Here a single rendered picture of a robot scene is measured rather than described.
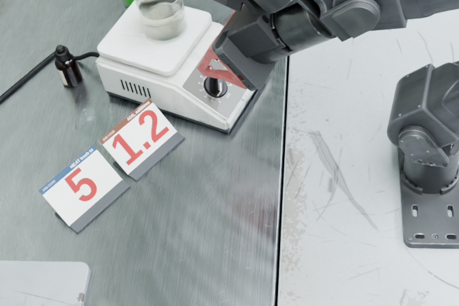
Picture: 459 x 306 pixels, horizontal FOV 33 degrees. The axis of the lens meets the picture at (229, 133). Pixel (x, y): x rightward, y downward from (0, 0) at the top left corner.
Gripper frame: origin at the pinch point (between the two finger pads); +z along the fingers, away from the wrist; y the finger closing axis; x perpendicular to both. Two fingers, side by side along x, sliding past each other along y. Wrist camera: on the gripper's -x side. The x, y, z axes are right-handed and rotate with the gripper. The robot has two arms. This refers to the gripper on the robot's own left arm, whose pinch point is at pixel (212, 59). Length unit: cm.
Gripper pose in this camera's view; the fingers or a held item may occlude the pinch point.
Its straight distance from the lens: 94.8
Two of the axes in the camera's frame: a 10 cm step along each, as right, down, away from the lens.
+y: -4.5, 7.2, -5.2
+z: -6.1, 1.8, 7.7
